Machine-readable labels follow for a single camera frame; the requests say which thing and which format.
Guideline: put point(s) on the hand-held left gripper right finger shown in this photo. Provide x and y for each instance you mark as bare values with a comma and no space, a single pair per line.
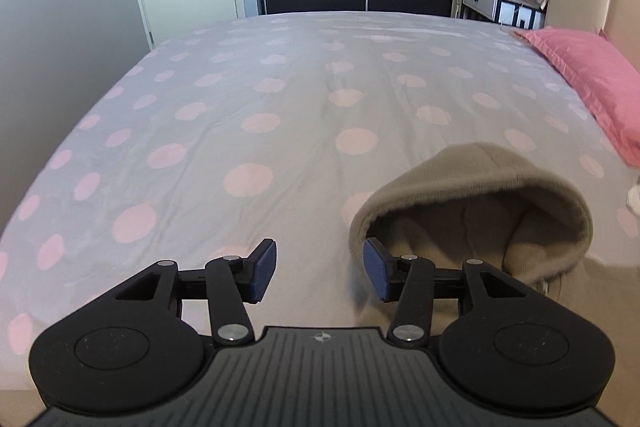
375,268

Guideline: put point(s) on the white bedside table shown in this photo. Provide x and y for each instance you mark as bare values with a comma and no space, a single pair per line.
482,4

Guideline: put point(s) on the white cloth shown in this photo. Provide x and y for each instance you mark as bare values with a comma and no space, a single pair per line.
635,197

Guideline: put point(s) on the polka dot bed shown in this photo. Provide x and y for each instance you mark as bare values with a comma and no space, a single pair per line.
280,117

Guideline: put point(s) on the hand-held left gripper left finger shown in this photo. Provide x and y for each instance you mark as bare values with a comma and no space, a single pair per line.
264,268

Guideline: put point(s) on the beige fleece hoodie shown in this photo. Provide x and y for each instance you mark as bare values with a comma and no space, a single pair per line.
480,187

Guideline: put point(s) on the pink pillow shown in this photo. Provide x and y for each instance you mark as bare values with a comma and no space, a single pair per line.
585,67

